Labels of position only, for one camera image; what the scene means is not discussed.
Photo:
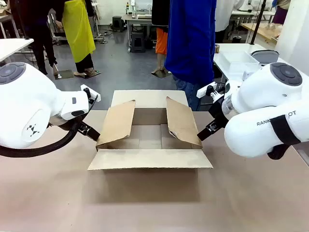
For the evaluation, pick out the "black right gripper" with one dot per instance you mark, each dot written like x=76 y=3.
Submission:
x=218 y=112

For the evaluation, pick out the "brown cardboard box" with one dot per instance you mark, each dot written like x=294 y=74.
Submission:
x=149 y=159

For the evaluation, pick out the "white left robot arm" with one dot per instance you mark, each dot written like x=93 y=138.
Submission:
x=29 y=101

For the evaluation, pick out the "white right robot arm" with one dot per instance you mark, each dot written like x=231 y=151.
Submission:
x=260 y=96

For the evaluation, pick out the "dark floor mat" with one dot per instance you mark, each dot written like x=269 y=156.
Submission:
x=64 y=74
x=93 y=73
x=162 y=74

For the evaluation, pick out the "white work table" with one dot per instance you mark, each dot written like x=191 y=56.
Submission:
x=224 y=72

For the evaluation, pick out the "clear plastic bin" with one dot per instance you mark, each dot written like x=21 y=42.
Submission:
x=237 y=60

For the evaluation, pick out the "brown tape roll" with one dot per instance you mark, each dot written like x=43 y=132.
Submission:
x=217 y=49

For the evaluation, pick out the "person in blue jacket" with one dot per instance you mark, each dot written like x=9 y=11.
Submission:
x=190 y=41

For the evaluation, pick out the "grey curved device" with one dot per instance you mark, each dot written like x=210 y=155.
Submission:
x=265 y=56

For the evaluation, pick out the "black cylinder cup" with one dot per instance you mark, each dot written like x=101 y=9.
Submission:
x=237 y=39

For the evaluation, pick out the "person in yellow apron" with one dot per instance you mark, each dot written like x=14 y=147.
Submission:
x=78 y=31

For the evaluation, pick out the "large black plastic stool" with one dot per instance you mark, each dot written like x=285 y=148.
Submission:
x=137 y=42

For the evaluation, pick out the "person in orange skirt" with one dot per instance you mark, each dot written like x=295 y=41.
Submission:
x=161 y=41

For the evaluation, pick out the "person in dark clothes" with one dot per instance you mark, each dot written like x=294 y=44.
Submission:
x=43 y=36

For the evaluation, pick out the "small black plastic stool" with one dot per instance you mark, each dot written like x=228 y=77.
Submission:
x=118 y=23

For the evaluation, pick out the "wooden table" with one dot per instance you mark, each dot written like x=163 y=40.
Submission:
x=262 y=31

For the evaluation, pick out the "white side table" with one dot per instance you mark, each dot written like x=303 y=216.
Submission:
x=12 y=47

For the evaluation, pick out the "person in white shirt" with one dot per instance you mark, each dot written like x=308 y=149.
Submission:
x=224 y=17

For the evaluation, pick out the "black stand pole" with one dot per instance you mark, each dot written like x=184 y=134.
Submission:
x=258 y=23

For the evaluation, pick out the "grey metal desk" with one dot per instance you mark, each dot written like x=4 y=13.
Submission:
x=140 y=21

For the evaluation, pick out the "person in purple clothes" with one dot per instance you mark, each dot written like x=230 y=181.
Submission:
x=281 y=13

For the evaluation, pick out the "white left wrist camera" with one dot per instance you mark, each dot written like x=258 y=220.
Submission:
x=93 y=93

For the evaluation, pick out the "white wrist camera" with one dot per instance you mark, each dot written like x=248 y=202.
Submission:
x=93 y=93
x=204 y=90

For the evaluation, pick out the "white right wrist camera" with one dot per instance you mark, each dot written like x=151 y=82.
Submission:
x=204 y=90

